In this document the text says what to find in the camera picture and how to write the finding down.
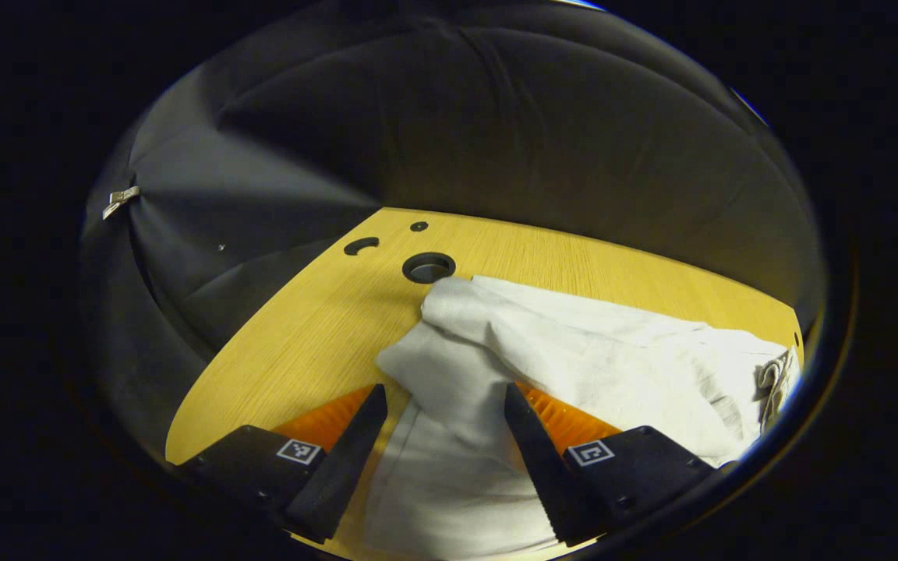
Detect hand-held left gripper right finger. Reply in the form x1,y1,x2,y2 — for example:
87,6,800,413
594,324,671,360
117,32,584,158
504,382,720,548

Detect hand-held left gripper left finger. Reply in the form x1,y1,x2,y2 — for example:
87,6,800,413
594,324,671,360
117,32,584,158
184,383,389,545

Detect white jeans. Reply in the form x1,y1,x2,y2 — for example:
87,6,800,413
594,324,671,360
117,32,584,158
363,275,802,560

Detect small silver metal clip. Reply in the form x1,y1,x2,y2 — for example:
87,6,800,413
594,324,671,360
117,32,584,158
102,185,141,221

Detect black backdrop cloth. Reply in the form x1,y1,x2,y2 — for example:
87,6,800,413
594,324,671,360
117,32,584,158
79,0,824,468

